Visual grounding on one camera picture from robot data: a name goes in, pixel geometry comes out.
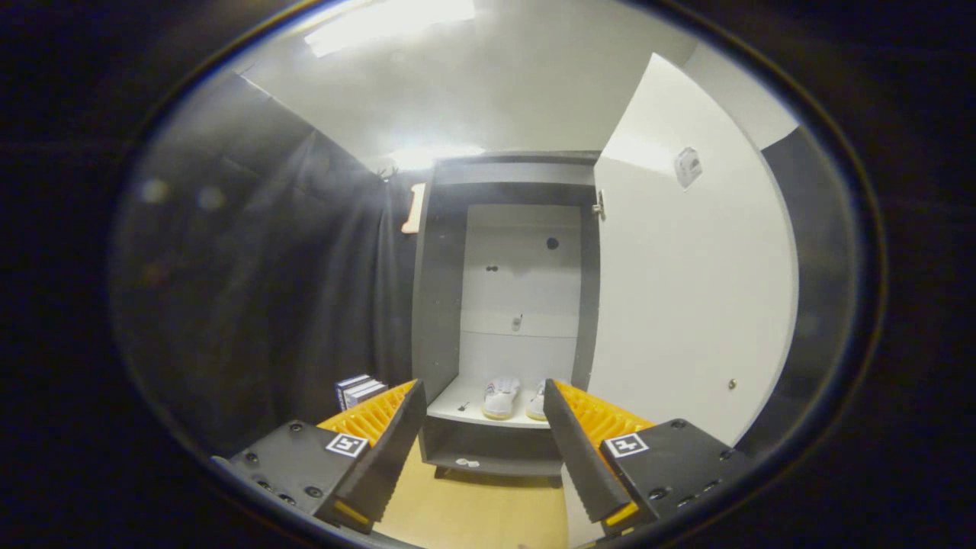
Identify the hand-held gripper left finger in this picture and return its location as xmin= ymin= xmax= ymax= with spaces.
xmin=226 ymin=379 xmax=428 ymax=535

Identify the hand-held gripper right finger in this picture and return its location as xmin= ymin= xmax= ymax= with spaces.
xmin=543 ymin=378 xmax=763 ymax=536

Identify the white shoe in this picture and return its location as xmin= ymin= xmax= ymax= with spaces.
xmin=483 ymin=377 xmax=522 ymax=421
xmin=525 ymin=379 xmax=551 ymax=422

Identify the grey shoe cabinet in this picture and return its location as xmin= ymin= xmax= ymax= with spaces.
xmin=412 ymin=151 xmax=603 ymax=489

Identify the white shoe cabinet door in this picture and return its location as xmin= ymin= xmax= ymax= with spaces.
xmin=563 ymin=52 xmax=800 ymax=548

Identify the blue spine book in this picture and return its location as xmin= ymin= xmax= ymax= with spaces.
xmin=334 ymin=374 xmax=372 ymax=413

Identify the black backdrop cloth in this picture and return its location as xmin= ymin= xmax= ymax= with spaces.
xmin=111 ymin=72 xmax=862 ymax=466

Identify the ceiling light panel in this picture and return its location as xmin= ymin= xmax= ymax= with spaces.
xmin=303 ymin=0 xmax=477 ymax=59

